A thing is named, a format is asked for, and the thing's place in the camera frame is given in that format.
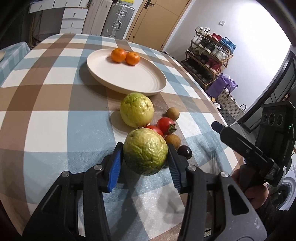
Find orange mandarin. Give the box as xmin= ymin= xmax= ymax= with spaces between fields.
xmin=125 ymin=51 xmax=140 ymax=66
xmin=111 ymin=47 xmax=127 ymax=63

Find green guava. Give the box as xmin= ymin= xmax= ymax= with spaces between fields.
xmin=123 ymin=128 xmax=168 ymax=176

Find white drawer desk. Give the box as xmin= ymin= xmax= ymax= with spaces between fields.
xmin=29 ymin=0 xmax=89 ymax=35

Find beige suitcase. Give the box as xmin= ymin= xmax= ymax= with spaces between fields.
xmin=82 ymin=0 xmax=113 ymax=35

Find white woven basket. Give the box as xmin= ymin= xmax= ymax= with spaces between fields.
xmin=217 ymin=85 xmax=242 ymax=116

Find dark purple plum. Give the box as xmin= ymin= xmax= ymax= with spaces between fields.
xmin=177 ymin=145 xmax=193 ymax=160

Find silver suitcase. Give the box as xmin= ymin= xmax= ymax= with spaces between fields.
xmin=102 ymin=3 xmax=135 ymax=40

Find dark framed glass door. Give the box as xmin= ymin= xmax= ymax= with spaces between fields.
xmin=237 ymin=45 xmax=296 ymax=132

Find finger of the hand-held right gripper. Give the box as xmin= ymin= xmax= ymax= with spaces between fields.
xmin=211 ymin=122 xmax=281 ymax=186

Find beige round plate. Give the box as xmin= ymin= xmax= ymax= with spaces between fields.
xmin=87 ymin=49 xmax=167 ymax=95

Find person's right forearm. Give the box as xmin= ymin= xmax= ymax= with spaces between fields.
xmin=254 ymin=198 xmax=294 ymax=241

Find rows of shoes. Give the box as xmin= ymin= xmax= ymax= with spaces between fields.
xmin=181 ymin=27 xmax=236 ymax=86

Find wooden door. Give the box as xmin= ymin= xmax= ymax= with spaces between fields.
xmin=126 ymin=0 xmax=192 ymax=50

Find red tomato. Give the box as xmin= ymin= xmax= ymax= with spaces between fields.
xmin=157 ymin=117 xmax=177 ymax=136
xmin=144 ymin=125 xmax=164 ymax=138

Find blue checked cloth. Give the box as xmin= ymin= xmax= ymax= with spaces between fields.
xmin=0 ymin=42 xmax=31 ymax=79

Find white washing machine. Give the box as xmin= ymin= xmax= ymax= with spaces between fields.
xmin=269 ymin=148 xmax=296 ymax=211

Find person's right hand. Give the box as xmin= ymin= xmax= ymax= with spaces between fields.
xmin=231 ymin=170 xmax=270 ymax=210

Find brown longan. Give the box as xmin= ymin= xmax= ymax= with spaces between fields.
xmin=165 ymin=107 xmax=180 ymax=121
xmin=164 ymin=134 xmax=181 ymax=150

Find yellow guava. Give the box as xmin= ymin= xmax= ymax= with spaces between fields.
xmin=120 ymin=92 xmax=154 ymax=128

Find purple bag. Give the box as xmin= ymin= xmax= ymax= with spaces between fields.
xmin=206 ymin=73 xmax=238 ymax=99

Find wooden shoe rack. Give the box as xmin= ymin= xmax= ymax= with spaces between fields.
xmin=180 ymin=27 xmax=234 ymax=91

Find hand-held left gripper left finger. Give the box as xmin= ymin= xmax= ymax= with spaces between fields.
xmin=22 ymin=142 xmax=124 ymax=241

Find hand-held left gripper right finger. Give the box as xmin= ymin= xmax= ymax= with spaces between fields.
xmin=167 ymin=143 xmax=274 ymax=241

